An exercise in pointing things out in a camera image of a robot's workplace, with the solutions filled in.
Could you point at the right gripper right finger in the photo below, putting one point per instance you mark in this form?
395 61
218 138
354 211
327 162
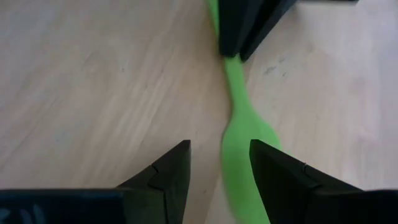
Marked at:
326 208

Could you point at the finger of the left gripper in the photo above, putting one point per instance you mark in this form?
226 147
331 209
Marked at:
236 25
267 18

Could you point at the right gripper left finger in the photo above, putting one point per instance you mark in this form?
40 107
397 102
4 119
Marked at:
93 208

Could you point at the green silicone spatula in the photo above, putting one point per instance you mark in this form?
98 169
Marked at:
239 155

